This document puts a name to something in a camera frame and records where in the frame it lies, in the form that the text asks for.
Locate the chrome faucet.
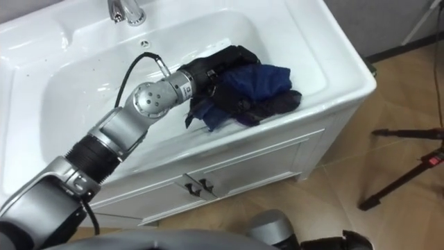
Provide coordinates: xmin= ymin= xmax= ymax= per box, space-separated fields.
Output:
xmin=107 ymin=0 xmax=147 ymax=27

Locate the dark blue towel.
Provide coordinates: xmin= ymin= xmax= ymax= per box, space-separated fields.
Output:
xmin=185 ymin=63 xmax=303 ymax=133

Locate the white stand leg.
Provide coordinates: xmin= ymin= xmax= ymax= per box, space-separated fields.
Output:
xmin=401 ymin=0 xmax=438 ymax=47

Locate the white washbasin vanity cabinet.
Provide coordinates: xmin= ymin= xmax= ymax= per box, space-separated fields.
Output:
xmin=0 ymin=0 xmax=378 ymax=228

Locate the robot body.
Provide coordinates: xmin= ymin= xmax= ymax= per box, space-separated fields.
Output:
xmin=44 ymin=228 xmax=279 ymax=250

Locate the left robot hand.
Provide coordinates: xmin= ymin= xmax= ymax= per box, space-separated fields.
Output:
xmin=178 ymin=44 xmax=262 ymax=116

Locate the black tripod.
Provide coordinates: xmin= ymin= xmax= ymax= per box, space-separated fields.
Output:
xmin=358 ymin=127 xmax=444 ymax=212

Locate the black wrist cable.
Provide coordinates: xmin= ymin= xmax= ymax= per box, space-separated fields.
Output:
xmin=114 ymin=51 xmax=172 ymax=109

